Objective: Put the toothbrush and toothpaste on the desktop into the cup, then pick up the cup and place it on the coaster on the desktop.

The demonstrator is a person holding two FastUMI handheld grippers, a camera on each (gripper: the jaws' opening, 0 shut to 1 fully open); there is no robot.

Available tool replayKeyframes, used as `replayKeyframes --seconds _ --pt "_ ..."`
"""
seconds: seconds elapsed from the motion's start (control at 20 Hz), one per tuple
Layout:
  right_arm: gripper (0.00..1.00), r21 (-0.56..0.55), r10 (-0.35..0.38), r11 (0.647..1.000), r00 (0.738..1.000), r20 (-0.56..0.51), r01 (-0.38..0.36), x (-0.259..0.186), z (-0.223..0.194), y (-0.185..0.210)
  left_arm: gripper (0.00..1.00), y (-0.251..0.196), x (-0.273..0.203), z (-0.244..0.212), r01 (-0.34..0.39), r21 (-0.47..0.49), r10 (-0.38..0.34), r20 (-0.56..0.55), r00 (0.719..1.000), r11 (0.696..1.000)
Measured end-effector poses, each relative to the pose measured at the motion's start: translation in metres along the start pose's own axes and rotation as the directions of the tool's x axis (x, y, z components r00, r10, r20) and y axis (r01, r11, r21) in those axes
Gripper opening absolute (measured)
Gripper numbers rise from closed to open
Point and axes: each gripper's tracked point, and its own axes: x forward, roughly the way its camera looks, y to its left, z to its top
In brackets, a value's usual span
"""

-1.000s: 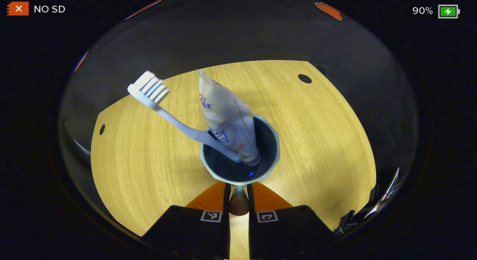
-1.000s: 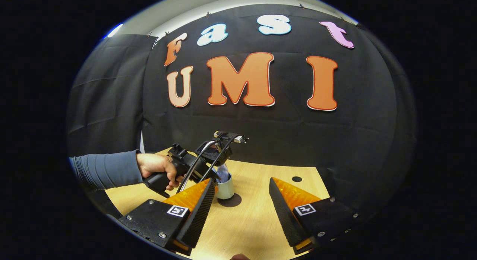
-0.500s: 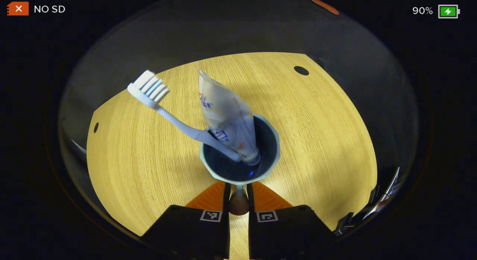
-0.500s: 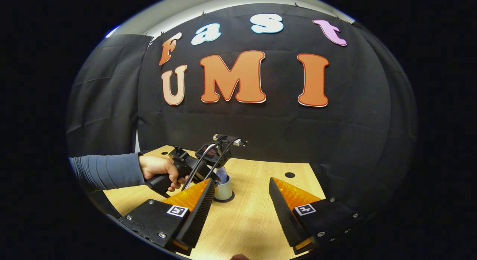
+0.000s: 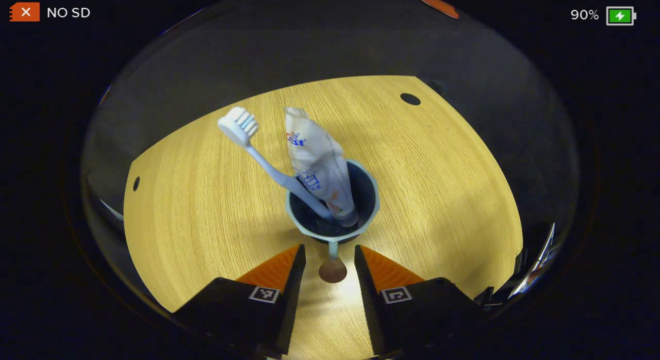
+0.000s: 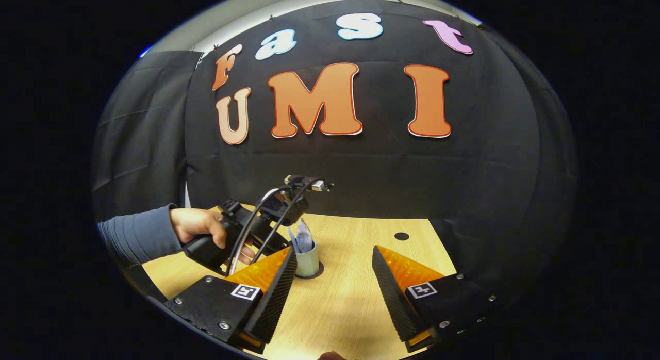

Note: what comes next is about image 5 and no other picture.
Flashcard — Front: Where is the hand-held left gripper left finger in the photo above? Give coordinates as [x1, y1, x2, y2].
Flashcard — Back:
[173, 243, 307, 357]

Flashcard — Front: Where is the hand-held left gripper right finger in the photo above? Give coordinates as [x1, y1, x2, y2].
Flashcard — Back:
[353, 244, 490, 357]

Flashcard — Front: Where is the white toothpaste tube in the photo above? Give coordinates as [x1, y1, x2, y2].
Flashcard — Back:
[283, 106, 359, 228]

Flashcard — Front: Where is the blue cup with wooden handle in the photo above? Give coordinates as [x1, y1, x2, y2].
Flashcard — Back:
[285, 159, 381, 285]

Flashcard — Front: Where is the black backdrop cloth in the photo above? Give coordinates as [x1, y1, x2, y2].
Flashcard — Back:
[80, 0, 581, 312]

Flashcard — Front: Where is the white toothbrush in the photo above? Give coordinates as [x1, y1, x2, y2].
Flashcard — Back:
[217, 106, 334, 220]

